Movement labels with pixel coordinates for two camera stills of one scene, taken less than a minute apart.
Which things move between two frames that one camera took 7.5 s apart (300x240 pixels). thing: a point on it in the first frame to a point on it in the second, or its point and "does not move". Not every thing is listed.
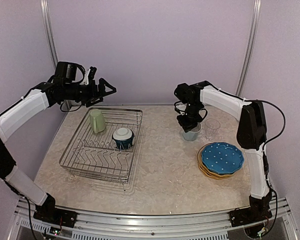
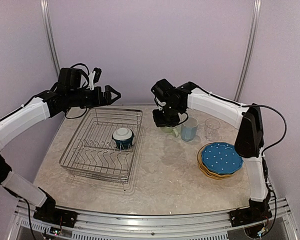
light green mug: (97, 121) to (174, 130)
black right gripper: (187, 125) to (160, 122)
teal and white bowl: (123, 138) does not move
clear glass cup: (211, 126) does not move
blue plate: (222, 157) does not move
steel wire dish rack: (94, 154) does not move
